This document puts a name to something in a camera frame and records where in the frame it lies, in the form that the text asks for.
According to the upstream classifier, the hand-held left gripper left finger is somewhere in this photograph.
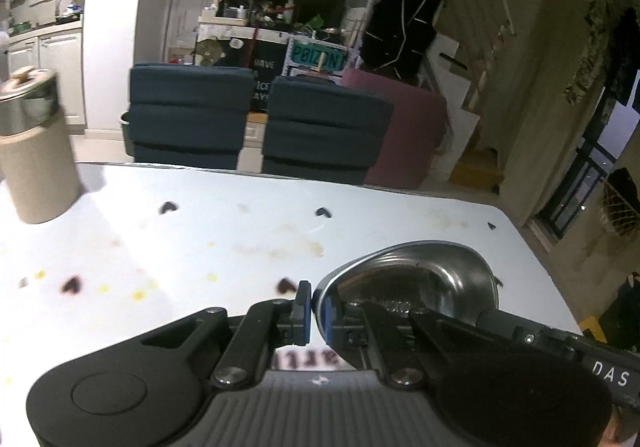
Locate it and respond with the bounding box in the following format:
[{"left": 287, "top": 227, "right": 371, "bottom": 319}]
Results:
[{"left": 141, "top": 279, "right": 314, "bottom": 391}]

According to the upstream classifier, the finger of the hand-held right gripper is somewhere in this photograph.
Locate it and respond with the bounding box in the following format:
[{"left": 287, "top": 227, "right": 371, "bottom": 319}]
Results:
[{"left": 475, "top": 309, "right": 640, "bottom": 411}]

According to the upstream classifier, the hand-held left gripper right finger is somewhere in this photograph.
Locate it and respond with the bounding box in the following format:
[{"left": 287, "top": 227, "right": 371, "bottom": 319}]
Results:
[{"left": 321, "top": 296, "right": 494, "bottom": 391}]

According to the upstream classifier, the round steel bowl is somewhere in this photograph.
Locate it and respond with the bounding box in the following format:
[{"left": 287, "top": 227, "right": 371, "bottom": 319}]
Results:
[{"left": 311, "top": 240, "right": 501, "bottom": 373}]

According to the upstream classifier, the net basket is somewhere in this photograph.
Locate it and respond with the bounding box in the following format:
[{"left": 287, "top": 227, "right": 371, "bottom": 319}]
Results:
[{"left": 600, "top": 168, "right": 640, "bottom": 234}]

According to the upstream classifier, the dark blue chair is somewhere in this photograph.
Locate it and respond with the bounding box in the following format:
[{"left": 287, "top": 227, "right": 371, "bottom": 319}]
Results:
[
  {"left": 120, "top": 63, "right": 256, "bottom": 171},
  {"left": 261, "top": 76, "right": 396, "bottom": 186}
]

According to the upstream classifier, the staircase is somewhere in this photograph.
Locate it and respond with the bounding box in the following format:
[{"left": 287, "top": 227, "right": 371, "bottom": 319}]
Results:
[{"left": 425, "top": 34, "right": 506, "bottom": 195}]

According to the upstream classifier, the black printed cabinet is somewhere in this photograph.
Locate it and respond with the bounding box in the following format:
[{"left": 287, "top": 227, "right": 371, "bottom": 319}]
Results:
[{"left": 192, "top": 24, "right": 291, "bottom": 102}]

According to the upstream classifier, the teal sign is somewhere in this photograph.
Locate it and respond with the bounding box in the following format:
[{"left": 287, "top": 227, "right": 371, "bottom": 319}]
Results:
[{"left": 286, "top": 38, "right": 348, "bottom": 76}]

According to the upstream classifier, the patterned curtain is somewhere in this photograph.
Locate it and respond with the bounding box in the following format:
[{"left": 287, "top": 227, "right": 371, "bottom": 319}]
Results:
[{"left": 565, "top": 0, "right": 626, "bottom": 105}]

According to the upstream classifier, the black vest with white trim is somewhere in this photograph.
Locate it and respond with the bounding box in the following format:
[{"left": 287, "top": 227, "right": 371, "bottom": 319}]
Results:
[{"left": 361, "top": 0, "right": 445, "bottom": 78}]

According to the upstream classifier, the beige thermos jug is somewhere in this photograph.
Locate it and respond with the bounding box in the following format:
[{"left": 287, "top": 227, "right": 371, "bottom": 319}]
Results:
[{"left": 0, "top": 68, "right": 83, "bottom": 225}]

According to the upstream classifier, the white shelf rack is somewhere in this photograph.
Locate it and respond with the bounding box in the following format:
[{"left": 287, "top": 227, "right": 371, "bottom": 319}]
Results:
[{"left": 197, "top": 0, "right": 253, "bottom": 28}]

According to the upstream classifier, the white kitchen cabinet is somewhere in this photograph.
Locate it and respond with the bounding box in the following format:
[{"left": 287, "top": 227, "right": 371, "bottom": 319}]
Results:
[{"left": 5, "top": 24, "right": 86, "bottom": 132}]

